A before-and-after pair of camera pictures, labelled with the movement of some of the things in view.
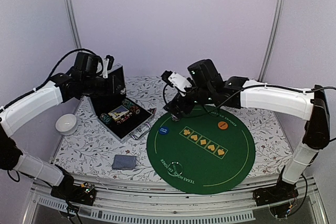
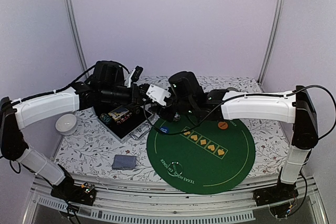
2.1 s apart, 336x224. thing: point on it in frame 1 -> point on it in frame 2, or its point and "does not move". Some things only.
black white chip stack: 174,118 does not move
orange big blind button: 222,125 does not move
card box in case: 117,113 does not move
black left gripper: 113,90 -> 137,95
